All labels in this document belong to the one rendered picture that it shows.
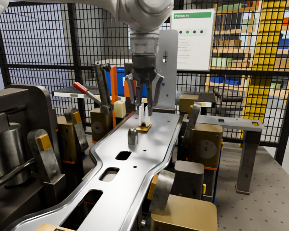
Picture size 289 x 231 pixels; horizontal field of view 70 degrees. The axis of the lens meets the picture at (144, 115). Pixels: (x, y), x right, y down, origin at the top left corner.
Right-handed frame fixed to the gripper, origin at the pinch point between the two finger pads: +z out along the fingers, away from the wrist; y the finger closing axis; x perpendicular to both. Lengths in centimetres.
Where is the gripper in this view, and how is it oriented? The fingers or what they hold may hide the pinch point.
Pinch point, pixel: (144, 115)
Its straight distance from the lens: 71.5
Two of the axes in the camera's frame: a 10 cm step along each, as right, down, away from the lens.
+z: 0.0, 9.5, 3.1
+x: 2.7, -3.0, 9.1
